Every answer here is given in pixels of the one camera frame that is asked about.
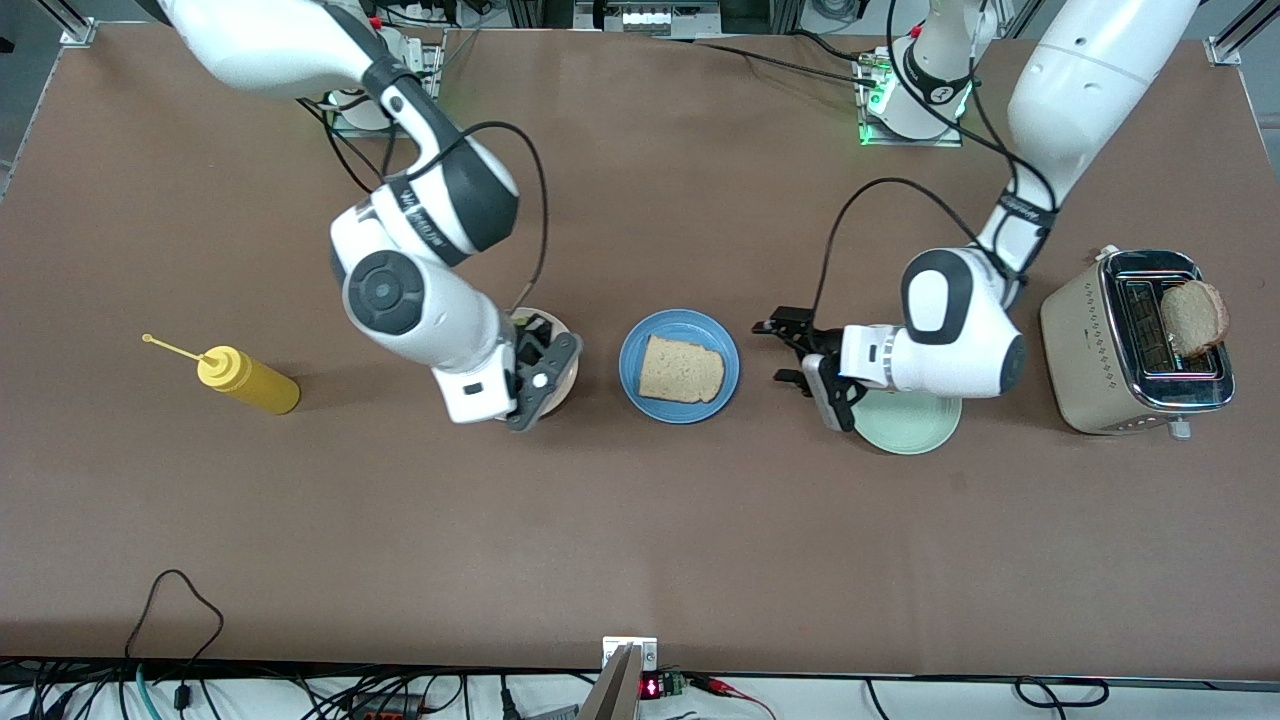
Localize white bread slice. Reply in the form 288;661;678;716
1160;281;1230;359
638;334;726;405

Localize yellow squeeze bottle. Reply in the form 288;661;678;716
142;333;301;416

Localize off-white plate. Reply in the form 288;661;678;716
495;306;581;421

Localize blue plate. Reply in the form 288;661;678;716
619;309;741;425

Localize pale green plate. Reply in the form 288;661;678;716
850;385;963;456

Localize beige chrome two-slot toaster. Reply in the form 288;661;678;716
1040;247;1236;439

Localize red clip leads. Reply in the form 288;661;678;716
690;675;776;719

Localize grey power strip device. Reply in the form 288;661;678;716
575;0;721;36

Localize white side table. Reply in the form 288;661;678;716
0;660;1280;720

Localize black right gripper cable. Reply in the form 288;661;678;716
400;122;550;313

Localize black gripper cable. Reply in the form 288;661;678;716
400;122;550;313
812;178;1006;336

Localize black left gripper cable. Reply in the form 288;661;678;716
812;178;1006;336

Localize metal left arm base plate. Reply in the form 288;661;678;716
857;48;966;149

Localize black cable to arm base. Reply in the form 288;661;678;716
660;38;881;86

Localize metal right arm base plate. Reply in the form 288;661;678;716
330;28;441;138

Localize aluminium camera post with bracket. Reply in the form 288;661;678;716
580;636;659;720

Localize black looped cable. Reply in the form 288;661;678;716
125;570;224;720

